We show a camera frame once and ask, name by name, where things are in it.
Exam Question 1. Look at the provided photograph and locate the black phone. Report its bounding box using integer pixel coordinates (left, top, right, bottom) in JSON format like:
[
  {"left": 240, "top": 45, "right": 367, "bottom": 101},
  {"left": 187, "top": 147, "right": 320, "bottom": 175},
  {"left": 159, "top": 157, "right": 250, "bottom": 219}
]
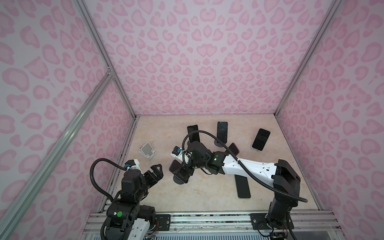
[
  {"left": 169, "top": 160, "right": 189, "bottom": 184},
  {"left": 217, "top": 122, "right": 228, "bottom": 144},
  {"left": 252, "top": 129, "right": 271, "bottom": 151},
  {"left": 187, "top": 125, "right": 201, "bottom": 144},
  {"left": 235, "top": 175, "right": 251, "bottom": 199}
]

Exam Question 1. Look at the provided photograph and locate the white phone stand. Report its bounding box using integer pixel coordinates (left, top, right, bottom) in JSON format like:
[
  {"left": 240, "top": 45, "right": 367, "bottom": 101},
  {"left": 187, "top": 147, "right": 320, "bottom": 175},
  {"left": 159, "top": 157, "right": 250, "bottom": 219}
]
[{"left": 139, "top": 143, "right": 156, "bottom": 160}]

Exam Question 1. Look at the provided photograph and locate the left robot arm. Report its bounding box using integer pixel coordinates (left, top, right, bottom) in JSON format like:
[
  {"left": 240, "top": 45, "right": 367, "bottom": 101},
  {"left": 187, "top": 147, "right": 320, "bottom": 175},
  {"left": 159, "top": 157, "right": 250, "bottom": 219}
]
[{"left": 100, "top": 164, "right": 164, "bottom": 240}]

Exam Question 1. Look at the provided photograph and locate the front left dark stand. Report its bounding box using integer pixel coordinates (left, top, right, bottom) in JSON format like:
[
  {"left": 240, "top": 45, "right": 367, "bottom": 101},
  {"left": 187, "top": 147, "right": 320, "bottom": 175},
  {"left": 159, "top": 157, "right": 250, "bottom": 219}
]
[{"left": 173, "top": 176, "right": 184, "bottom": 185}]

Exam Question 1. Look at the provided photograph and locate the dark stand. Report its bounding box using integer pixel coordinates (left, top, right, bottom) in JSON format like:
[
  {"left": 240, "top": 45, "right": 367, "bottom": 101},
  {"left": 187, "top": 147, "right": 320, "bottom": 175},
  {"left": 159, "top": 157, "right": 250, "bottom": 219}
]
[
  {"left": 214, "top": 139, "right": 227, "bottom": 148},
  {"left": 173, "top": 176, "right": 184, "bottom": 185}
]

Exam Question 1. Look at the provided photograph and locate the back centre dark stand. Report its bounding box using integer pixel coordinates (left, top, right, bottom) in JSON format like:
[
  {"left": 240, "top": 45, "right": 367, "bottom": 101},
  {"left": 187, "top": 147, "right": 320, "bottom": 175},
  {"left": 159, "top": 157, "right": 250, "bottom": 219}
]
[{"left": 214, "top": 139, "right": 227, "bottom": 148}]

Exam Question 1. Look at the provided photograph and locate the centre pink-edged phone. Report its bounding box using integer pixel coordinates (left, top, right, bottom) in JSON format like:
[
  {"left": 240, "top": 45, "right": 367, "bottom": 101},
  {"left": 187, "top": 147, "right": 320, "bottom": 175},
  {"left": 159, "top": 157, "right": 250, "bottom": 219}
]
[{"left": 226, "top": 143, "right": 240, "bottom": 156}]

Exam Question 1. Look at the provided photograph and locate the left diagonal aluminium bar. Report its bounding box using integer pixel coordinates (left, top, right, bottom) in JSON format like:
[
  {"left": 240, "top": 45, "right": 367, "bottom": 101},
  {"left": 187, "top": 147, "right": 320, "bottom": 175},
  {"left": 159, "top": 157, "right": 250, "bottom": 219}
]
[{"left": 1, "top": 73, "right": 114, "bottom": 240}]

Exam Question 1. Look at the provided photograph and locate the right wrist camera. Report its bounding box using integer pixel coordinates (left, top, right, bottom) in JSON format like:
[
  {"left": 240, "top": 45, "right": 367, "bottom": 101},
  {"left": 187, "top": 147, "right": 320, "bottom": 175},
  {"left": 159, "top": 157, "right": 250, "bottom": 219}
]
[{"left": 171, "top": 146, "right": 183, "bottom": 161}]

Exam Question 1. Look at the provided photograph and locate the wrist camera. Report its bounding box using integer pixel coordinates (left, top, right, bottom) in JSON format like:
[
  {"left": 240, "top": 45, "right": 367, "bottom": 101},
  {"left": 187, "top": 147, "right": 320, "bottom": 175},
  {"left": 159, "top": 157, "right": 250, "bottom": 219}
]
[
  {"left": 171, "top": 146, "right": 183, "bottom": 161},
  {"left": 124, "top": 159, "right": 141, "bottom": 171}
]

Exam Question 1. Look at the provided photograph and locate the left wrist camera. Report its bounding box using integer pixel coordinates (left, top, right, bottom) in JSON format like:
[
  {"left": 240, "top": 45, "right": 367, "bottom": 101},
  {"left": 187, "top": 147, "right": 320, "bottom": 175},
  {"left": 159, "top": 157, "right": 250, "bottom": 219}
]
[{"left": 124, "top": 159, "right": 141, "bottom": 171}]

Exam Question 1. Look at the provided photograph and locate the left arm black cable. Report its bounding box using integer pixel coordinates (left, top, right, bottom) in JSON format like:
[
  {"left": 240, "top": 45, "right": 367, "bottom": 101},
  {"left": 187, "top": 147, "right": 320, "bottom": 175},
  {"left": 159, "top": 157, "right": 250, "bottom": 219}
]
[{"left": 89, "top": 158, "right": 128, "bottom": 202}]

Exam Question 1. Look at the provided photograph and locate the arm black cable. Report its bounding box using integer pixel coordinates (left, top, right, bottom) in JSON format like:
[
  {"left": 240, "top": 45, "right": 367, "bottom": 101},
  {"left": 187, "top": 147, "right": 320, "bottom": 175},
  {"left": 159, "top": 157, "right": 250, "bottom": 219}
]
[
  {"left": 89, "top": 158, "right": 128, "bottom": 202},
  {"left": 181, "top": 129, "right": 309, "bottom": 204}
]

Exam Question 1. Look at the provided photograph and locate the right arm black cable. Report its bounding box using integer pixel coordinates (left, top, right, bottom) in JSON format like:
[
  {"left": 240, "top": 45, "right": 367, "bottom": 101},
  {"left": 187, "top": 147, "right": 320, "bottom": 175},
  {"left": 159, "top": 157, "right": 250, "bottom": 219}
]
[{"left": 181, "top": 129, "right": 309, "bottom": 204}]

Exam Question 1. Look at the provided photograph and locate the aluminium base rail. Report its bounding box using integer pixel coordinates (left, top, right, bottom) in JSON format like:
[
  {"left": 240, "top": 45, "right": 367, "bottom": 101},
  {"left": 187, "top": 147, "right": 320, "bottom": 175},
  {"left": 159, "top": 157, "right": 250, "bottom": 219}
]
[{"left": 79, "top": 209, "right": 343, "bottom": 240}]

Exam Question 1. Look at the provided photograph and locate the left corner aluminium post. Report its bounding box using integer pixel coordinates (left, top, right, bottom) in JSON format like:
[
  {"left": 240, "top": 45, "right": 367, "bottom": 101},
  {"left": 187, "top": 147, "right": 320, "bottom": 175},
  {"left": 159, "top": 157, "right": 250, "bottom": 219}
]
[{"left": 73, "top": 0, "right": 137, "bottom": 120}]

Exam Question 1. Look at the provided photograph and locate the corner aluminium post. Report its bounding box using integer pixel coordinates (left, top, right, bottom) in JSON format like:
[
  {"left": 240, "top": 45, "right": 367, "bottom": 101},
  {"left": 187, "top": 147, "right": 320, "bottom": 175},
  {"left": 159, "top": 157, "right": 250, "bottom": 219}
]
[
  {"left": 73, "top": 0, "right": 137, "bottom": 120},
  {"left": 274, "top": 0, "right": 344, "bottom": 119}
]

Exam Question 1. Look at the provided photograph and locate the right corner aluminium post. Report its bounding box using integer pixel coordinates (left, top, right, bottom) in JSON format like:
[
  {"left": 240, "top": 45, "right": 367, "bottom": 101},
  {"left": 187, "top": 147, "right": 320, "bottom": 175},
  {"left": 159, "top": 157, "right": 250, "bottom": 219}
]
[{"left": 274, "top": 0, "right": 344, "bottom": 119}]

